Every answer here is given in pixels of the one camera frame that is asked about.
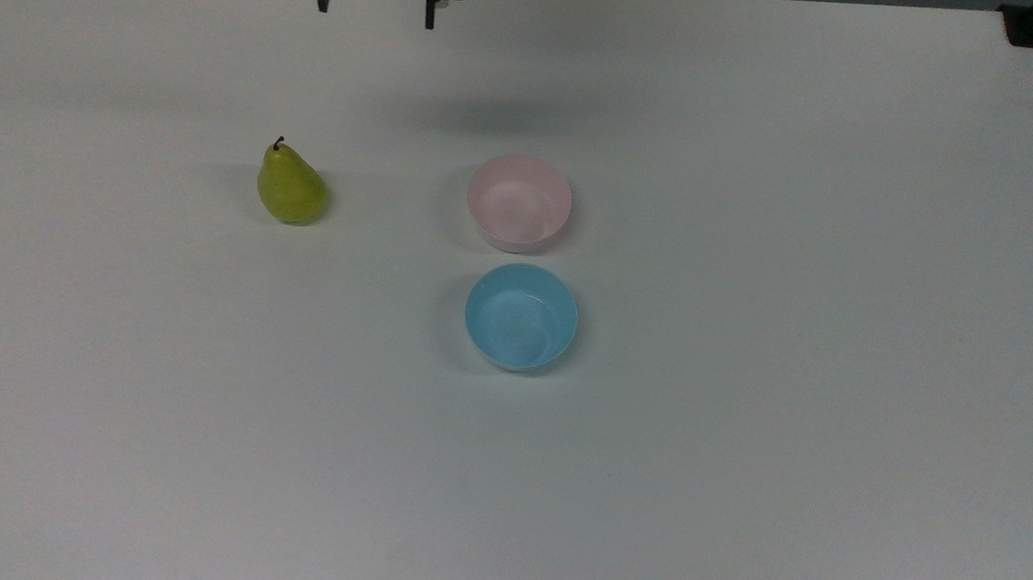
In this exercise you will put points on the green pear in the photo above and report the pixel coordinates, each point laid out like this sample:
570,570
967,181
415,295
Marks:
290,191

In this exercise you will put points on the pink plastic bowl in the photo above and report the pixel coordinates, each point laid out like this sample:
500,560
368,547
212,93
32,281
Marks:
518,205

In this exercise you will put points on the blue plastic bowl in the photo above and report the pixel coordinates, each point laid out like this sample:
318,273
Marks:
521,320

